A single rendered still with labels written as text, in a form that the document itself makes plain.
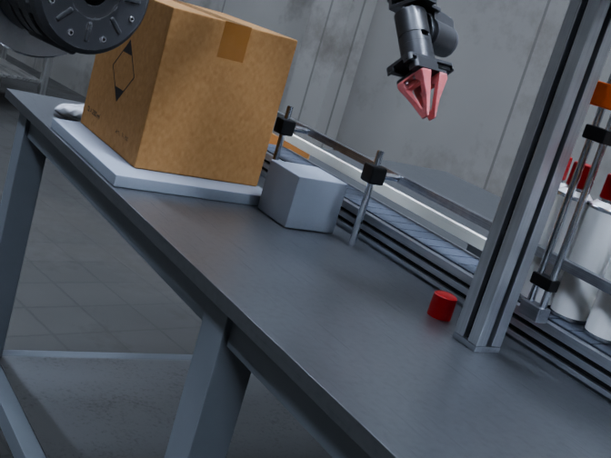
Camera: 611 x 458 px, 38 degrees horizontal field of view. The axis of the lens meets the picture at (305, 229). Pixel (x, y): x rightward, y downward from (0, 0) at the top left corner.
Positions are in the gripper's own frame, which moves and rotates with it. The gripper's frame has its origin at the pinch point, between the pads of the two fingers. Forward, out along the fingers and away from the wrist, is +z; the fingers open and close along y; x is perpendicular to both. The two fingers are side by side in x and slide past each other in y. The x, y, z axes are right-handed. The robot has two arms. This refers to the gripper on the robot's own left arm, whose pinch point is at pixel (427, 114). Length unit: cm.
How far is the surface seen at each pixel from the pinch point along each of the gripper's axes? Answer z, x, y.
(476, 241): 23.5, -2.7, 3.0
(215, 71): -10.0, 16.7, -30.7
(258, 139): -2.4, 23.1, -19.1
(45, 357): 17, 111, -27
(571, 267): 35.6, -24.8, -4.8
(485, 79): -139, 161, 215
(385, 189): 6.7, 16.8, 3.1
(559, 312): 40.1, -19.5, -2.3
